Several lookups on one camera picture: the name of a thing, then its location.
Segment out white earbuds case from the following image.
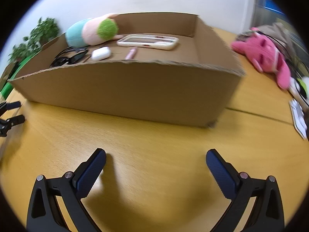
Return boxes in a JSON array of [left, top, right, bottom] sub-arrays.
[[91, 47, 111, 61]]

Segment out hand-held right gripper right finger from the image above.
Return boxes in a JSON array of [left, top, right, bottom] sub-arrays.
[[206, 149, 285, 232]]

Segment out green leafy plant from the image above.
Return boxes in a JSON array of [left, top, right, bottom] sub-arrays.
[[8, 17, 60, 64]]

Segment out teal pink green plush toy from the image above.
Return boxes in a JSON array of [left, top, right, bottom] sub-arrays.
[[66, 13, 126, 47]]

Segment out pink pen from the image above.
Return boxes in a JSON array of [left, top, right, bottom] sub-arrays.
[[125, 48, 138, 60]]

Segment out blue banner strip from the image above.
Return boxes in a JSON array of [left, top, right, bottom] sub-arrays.
[[263, 0, 285, 15]]

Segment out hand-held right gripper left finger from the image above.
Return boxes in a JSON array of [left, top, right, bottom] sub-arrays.
[[26, 148, 107, 232]]

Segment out black sunglasses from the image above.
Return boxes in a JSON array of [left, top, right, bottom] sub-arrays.
[[49, 46, 89, 68]]

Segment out phone in white case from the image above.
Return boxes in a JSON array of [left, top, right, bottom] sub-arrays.
[[116, 34, 179, 51]]

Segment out brown cardboard box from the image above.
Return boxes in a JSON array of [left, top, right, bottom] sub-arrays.
[[7, 12, 247, 128]]

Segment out white plush toy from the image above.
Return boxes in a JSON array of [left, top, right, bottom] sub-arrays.
[[288, 76, 309, 99]]

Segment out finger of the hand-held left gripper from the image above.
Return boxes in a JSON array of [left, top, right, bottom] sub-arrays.
[[0, 115, 26, 137], [0, 101, 22, 116]]

